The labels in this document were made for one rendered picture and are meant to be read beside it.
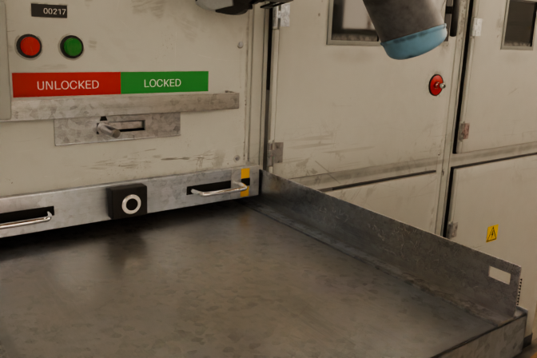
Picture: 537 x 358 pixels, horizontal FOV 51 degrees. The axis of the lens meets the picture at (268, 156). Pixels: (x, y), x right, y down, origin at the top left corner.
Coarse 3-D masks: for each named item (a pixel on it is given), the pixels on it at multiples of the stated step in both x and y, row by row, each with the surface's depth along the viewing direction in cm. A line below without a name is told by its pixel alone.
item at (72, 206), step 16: (160, 176) 97; (176, 176) 97; (192, 176) 99; (208, 176) 101; (224, 176) 103; (256, 176) 108; (32, 192) 85; (48, 192) 85; (64, 192) 86; (80, 192) 88; (96, 192) 89; (160, 192) 96; (176, 192) 98; (256, 192) 109; (0, 208) 81; (16, 208) 83; (32, 208) 84; (48, 208) 85; (64, 208) 87; (80, 208) 88; (96, 208) 90; (160, 208) 97; (176, 208) 99; (48, 224) 86; (64, 224) 87; (80, 224) 89
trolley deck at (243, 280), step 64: (0, 256) 81; (64, 256) 82; (128, 256) 83; (192, 256) 84; (256, 256) 84; (320, 256) 86; (0, 320) 63; (64, 320) 64; (128, 320) 64; (192, 320) 65; (256, 320) 66; (320, 320) 66; (384, 320) 67; (448, 320) 68; (512, 320) 68
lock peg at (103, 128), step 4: (104, 116) 89; (100, 120) 88; (104, 120) 89; (100, 124) 88; (104, 124) 88; (108, 124) 89; (100, 128) 88; (104, 128) 87; (108, 128) 86; (112, 128) 86; (100, 132) 89; (104, 132) 87; (108, 132) 86; (112, 132) 85; (116, 132) 85; (120, 132) 85; (112, 136) 85; (116, 136) 85
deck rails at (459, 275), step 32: (288, 192) 102; (320, 192) 95; (288, 224) 98; (320, 224) 96; (352, 224) 89; (384, 224) 84; (352, 256) 85; (384, 256) 84; (416, 256) 79; (448, 256) 75; (480, 256) 71; (448, 288) 75; (480, 288) 72; (512, 288) 68; (0, 352) 57
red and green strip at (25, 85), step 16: (16, 80) 80; (32, 80) 81; (48, 80) 83; (64, 80) 84; (80, 80) 86; (96, 80) 87; (112, 80) 88; (128, 80) 90; (144, 80) 92; (160, 80) 93; (176, 80) 95; (192, 80) 97; (208, 80) 99; (16, 96) 81; (32, 96) 82; (48, 96) 83
